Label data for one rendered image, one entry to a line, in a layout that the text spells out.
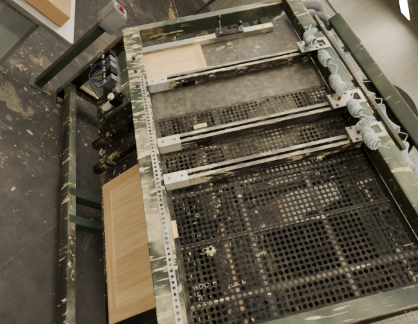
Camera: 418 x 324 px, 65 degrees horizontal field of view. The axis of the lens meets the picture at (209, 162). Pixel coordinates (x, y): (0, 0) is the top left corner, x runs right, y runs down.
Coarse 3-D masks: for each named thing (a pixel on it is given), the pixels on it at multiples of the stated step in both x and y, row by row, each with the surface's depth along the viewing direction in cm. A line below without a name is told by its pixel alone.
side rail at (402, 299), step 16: (400, 288) 137; (416, 288) 137; (336, 304) 136; (352, 304) 135; (368, 304) 135; (384, 304) 134; (400, 304) 134; (416, 304) 134; (272, 320) 134; (288, 320) 134; (304, 320) 133; (320, 320) 133; (336, 320) 132; (352, 320) 132
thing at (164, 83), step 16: (304, 48) 210; (320, 48) 211; (224, 64) 214; (240, 64) 214; (256, 64) 213; (272, 64) 216; (288, 64) 219; (160, 80) 210; (176, 80) 210; (192, 80) 213; (208, 80) 216
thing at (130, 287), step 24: (120, 192) 217; (120, 216) 209; (144, 216) 197; (120, 240) 201; (144, 240) 190; (120, 264) 194; (144, 264) 184; (120, 288) 187; (144, 288) 178; (120, 312) 181
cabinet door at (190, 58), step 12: (180, 48) 233; (192, 48) 233; (144, 60) 229; (156, 60) 229; (168, 60) 228; (180, 60) 227; (192, 60) 226; (204, 60) 225; (156, 72) 222; (168, 72) 222; (180, 72) 221
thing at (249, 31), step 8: (272, 24) 237; (248, 32) 236; (256, 32) 238; (264, 32) 239; (184, 40) 234; (192, 40) 234; (200, 40) 233; (208, 40) 235; (216, 40) 236; (144, 48) 233; (152, 48) 232; (160, 48) 232; (168, 48) 233
